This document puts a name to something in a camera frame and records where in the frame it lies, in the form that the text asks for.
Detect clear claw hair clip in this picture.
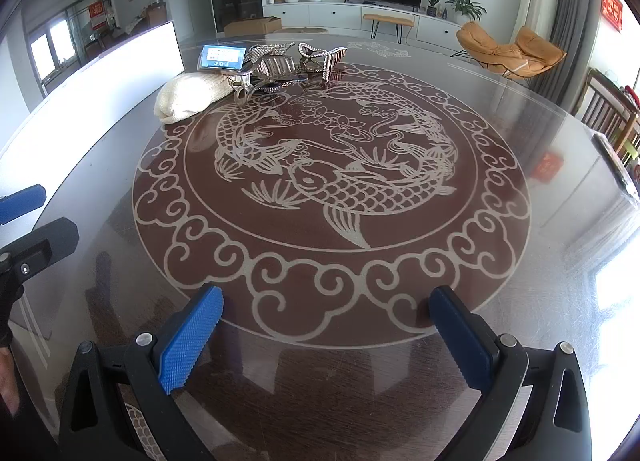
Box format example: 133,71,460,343
227,55,294,102

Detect rhinestone hair clip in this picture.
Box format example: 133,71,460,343
245,42,297,66

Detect wooden bench black legs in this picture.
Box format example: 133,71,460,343
363,13,416,44

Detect dark wooden chair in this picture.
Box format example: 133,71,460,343
580,68,640,152

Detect cream knit pouch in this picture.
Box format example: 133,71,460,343
153,71,240,124

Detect blue and white box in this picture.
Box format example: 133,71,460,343
197,44,247,73

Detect red wall hanging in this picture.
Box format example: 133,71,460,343
601,0,625,32

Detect dark round patterned desktop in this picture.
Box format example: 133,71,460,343
0,33,640,461

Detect person's left hand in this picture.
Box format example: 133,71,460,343
0,347,22,416

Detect grey curtain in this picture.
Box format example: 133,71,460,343
547,0,606,116

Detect large leafy potted plant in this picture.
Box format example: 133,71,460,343
445,0,487,24

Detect white television cabinet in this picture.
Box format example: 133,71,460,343
262,1,468,42

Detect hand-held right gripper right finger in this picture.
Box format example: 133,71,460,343
429,285,593,461

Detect black wrapped flat object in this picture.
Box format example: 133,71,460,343
592,133,640,200

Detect striped high-heel sandal right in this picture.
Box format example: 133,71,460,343
298,43,349,85

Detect cardboard box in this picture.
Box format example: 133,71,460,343
223,16,282,38

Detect orange lounge chair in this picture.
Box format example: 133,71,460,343
456,21,568,80

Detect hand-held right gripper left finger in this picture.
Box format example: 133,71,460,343
59,284,224,461

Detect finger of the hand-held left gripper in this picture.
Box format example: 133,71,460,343
0,217,80,287
0,184,47,226

